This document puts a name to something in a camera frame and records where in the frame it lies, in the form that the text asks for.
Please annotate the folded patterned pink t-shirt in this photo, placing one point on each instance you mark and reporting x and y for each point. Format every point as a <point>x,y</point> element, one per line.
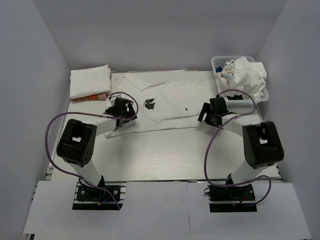
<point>102,96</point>

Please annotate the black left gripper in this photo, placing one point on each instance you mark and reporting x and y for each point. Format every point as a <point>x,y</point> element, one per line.
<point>130,114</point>

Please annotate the folded white t-shirt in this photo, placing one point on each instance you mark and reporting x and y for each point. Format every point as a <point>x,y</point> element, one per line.
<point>90,81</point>

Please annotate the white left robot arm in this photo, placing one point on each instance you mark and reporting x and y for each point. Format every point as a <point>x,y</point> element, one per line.
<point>77,143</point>

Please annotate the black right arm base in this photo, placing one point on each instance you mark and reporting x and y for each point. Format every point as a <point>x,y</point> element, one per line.
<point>239,199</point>

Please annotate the white printed t-shirt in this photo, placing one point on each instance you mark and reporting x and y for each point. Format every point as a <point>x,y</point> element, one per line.
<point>239,74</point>

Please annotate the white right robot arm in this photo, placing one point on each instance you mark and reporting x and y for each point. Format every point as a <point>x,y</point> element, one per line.
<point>262,146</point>

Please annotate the white plastic laundry basket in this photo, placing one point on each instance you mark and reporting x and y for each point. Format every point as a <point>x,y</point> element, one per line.
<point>239,100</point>

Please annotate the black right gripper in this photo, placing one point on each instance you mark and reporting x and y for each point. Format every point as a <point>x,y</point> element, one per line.
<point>206,109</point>

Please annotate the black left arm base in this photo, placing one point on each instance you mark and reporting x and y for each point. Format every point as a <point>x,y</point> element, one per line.
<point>96,200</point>

